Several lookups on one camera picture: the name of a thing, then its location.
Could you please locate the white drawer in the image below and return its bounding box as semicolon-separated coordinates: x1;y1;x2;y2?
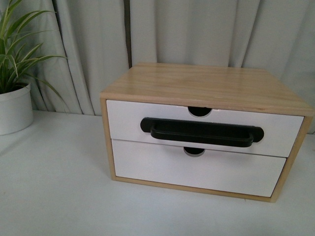
112;140;285;197
107;100;304;157

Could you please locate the grey curtain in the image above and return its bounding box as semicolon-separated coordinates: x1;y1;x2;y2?
0;0;315;137

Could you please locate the white plant pot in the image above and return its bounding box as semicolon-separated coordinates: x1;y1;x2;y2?
0;84;33;135

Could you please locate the green spider plant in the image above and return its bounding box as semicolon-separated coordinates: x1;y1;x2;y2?
0;0;65;102

